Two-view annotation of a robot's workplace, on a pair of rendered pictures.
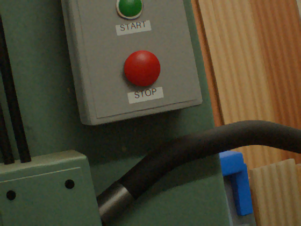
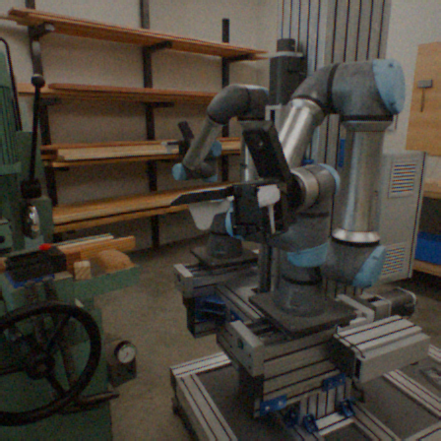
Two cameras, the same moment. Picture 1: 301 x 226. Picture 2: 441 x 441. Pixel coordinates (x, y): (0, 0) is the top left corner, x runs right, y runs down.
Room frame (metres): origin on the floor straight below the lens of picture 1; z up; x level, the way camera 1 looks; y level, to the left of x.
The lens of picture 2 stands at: (0.51, 1.52, 1.33)
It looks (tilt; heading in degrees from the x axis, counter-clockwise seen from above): 15 degrees down; 244
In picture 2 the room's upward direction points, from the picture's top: straight up
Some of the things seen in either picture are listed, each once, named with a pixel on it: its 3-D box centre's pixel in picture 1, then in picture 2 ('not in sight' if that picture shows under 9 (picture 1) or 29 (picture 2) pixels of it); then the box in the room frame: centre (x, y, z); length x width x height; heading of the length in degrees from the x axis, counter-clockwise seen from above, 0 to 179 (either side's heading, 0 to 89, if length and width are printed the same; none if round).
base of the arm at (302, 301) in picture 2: not in sight; (301, 288); (-0.13, 0.73, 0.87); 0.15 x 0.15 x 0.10
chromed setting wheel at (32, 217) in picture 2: not in sight; (31, 220); (0.55, 0.20, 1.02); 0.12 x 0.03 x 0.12; 104
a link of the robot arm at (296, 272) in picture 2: not in sight; (305, 250); (-0.13, 0.74, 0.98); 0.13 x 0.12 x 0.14; 115
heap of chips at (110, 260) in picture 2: not in sight; (112, 256); (0.33, 0.37, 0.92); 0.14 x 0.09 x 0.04; 104
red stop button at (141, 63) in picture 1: (142, 68); not in sight; (0.54, 0.00, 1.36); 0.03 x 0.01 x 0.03; 104
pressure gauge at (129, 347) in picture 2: not in sight; (124, 353); (0.34, 0.49, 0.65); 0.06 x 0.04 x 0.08; 14
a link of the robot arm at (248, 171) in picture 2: not in sight; (250, 157); (-0.27, 0.20, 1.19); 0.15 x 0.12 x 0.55; 14
